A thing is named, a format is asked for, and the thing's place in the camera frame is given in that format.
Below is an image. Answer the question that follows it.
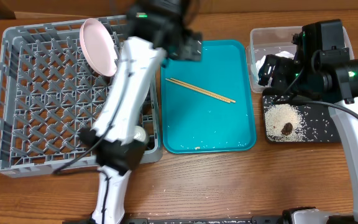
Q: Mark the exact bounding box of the white napkin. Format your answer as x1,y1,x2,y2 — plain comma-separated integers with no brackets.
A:
256,51,295,78

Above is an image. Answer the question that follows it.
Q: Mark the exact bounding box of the wooden chopstick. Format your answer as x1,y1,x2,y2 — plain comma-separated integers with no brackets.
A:
169,77,237,104
165,78,232,105

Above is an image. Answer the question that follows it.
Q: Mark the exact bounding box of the pile of white rice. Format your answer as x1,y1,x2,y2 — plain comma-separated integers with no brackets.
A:
264,96,338,143

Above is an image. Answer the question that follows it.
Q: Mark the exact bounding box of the brown food scrap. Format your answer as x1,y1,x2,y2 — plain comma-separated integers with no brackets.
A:
281,123,293,136

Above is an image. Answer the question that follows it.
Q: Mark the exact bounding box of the pink round plate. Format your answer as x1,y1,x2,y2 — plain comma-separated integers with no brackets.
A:
80,18,118,77

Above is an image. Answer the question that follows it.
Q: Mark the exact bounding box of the small white cup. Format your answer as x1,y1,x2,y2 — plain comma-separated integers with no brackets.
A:
134,126,150,145

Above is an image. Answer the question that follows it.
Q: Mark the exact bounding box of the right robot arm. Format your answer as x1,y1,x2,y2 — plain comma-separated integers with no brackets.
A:
258,19,358,223

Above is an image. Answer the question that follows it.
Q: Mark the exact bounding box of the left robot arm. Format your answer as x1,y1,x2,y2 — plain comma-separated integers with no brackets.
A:
80,1,202,223

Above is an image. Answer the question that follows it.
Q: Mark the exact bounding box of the clear plastic bin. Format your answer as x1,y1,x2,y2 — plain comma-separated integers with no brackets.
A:
246,19,354,93

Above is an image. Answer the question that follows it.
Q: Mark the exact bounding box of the black tray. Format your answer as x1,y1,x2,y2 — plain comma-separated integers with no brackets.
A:
261,88,343,144

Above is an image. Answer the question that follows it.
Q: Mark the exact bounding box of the teal serving tray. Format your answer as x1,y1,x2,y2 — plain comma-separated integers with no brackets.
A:
160,40,257,154

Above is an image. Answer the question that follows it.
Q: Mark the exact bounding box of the grey dish rack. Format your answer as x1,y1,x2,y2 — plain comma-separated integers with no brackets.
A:
0,13,163,179

